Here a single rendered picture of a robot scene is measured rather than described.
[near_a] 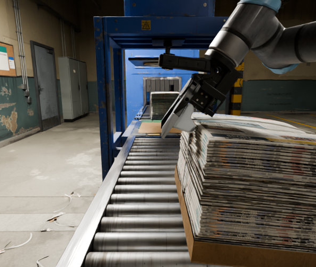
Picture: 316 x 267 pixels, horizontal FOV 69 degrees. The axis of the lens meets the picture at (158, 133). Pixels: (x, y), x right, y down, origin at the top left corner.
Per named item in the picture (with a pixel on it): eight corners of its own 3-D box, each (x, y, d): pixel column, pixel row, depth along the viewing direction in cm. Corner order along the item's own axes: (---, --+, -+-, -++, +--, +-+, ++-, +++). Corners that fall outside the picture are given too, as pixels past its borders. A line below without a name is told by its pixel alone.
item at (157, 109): (180, 119, 228) (181, 92, 222) (150, 119, 228) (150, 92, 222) (177, 114, 265) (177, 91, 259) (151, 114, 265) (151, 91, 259)
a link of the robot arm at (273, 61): (310, 76, 49) (283, 43, 44) (266, 77, 59) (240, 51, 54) (327, 43, 49) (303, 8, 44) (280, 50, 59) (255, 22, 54)
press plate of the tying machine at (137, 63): (210, 62, 153) (210, 57, 153) (128, 62, 153) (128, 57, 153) (196, 68, 207) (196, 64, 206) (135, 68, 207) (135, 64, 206)
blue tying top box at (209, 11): (214, 21, 152) (216, -12, 148) (124, 20, 152) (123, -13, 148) (201, 35, 197) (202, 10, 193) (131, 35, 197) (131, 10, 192)
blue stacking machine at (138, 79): (201, 151, 399) (207, 23, 356) (127, 151, 399) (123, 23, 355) (190, 133, 546) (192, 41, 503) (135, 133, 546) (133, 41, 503)
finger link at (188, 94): (182, 115, 45) (202, 81, 47) (175, 110, 45) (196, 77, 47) (174, 120, 49) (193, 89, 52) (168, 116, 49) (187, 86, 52)
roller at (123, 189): (251, 202, 77) (252, 188, 76) (111, 203, 77) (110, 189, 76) (245, 195, 82) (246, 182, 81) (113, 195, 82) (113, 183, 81)
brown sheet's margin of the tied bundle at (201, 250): (352, 278, 40) (359, 257, 39) (190, 263, 39) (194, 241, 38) (297, 224, 56) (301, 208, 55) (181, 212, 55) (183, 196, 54)
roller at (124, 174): (238, 186, 90) (238, 174, 89) (117, 186, 90) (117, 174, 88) (234, 180, 95) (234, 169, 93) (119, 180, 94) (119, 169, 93)
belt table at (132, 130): (216, 149, 158) (217, 135, 156) (121, 149, 158) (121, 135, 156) (198, 130, 227) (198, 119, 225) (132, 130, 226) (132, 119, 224)
